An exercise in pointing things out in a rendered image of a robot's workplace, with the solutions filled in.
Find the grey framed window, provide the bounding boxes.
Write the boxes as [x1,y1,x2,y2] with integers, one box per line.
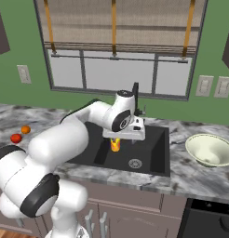
[33,0,209,102]

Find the black dishwasher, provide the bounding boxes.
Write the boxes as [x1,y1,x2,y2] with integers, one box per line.
[176,197,229,238]

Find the dark wall cupboard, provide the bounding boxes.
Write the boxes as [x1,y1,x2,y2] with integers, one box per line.
[221,18,229,75]
[0,0,11,58]

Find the beige blind with orange straps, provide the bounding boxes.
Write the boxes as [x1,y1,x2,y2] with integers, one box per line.
[35,0,208,58]

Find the pale green bowl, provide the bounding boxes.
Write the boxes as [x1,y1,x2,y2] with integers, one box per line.
[184,133,229,168]

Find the grey cupboard handle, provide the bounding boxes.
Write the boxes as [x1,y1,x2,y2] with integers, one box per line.
[84,209,95,238]
[99,211,109,238]

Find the black tap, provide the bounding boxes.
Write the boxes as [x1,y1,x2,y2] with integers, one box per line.
[130,81,148,118]

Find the brown cupboard door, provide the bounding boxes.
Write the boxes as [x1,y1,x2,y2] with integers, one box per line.
[76,199,103,238]
[101,203,188,238]

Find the orange and yellow cup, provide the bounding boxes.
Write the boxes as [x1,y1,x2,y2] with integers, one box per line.
[110,137,122,153]

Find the white wall switch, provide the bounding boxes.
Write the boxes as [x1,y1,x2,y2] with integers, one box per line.
[195,74,215,98]
[213,75,229,99]
[16,64,33,85]

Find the brown drawer front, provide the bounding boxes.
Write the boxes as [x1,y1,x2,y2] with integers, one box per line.
[76,179,164,216]

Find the orange tangerine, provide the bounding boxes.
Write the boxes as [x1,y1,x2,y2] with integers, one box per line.
[20,125,32,135]

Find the red tomato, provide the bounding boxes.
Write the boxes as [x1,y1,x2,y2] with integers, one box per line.
[9,133,23,144]

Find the black sink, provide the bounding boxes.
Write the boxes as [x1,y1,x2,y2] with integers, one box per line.
[66,120,171,179]

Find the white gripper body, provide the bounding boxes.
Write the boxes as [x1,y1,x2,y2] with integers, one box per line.
[101,127,146,142]

